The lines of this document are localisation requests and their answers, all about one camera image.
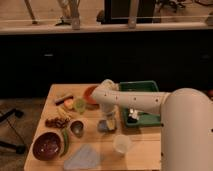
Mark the yellow-white gripper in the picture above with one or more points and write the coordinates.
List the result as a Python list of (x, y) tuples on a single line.
[(111, 122)]

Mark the blue sponge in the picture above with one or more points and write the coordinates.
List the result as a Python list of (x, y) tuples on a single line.
[(102, 127)]

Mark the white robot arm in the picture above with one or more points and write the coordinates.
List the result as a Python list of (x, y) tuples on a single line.
[(186, 118)]

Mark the white cup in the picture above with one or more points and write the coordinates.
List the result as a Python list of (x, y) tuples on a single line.
[(122, 144)]

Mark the white utensil in tray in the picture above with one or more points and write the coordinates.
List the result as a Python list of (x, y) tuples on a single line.
[(134, 114)]

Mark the orange bowl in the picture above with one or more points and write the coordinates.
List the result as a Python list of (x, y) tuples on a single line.
[(87, 95)]

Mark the small grey-green cup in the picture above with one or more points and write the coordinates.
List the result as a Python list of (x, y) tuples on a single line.
[(77, 128)]

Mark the green plastic tray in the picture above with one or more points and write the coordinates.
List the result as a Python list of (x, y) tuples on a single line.
[(145, 119)]

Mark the green round toy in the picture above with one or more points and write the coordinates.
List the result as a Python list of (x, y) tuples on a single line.
[(79, 105)]

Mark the light blue cloth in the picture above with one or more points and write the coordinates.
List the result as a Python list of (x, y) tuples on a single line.
[(86, 157)]

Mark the orange toy fruit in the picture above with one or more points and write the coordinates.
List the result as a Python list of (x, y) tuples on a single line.
[(68, 104)]

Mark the yellow corn toy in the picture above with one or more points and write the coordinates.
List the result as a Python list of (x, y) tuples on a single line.
[(63, 113)]

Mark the dark eggplant toy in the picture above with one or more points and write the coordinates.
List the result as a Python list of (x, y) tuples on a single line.
[(60, 100)]

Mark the dark red grapes toy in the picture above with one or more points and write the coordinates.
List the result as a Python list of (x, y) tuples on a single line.
[(59, 123)]

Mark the green pea pod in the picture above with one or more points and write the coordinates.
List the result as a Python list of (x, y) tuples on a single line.
[(65, 136)]

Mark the dark purple bowl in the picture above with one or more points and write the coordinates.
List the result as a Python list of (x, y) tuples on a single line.
[(47, 146)]

